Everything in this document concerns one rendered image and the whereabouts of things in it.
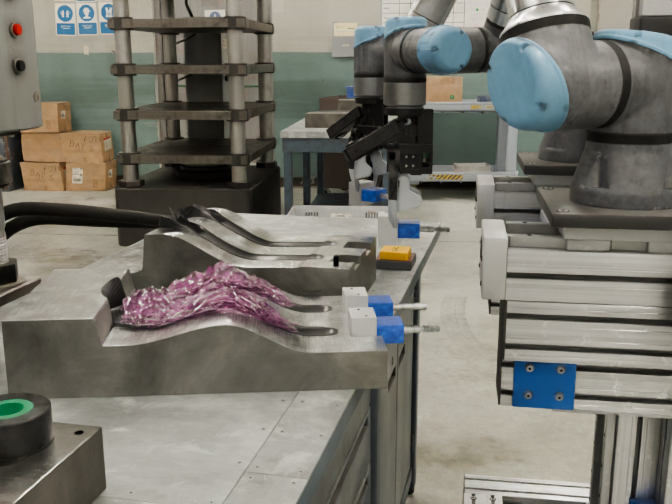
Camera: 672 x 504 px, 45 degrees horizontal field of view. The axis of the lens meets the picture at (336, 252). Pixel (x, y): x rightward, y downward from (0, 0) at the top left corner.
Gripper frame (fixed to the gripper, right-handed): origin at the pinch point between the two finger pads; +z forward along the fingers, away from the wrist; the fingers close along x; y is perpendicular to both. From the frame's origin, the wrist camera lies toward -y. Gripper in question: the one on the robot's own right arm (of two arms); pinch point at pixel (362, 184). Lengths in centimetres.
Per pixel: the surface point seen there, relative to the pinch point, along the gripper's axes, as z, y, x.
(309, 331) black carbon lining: 10, 42, -63
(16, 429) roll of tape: 5, 49, -111
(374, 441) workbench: 46, 25, -27
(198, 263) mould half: 7, 8, -56
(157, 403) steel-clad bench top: 15, 36, -86
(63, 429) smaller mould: 8, 47, -105
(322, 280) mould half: 8, 28, -46
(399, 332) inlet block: 9, 53, -57
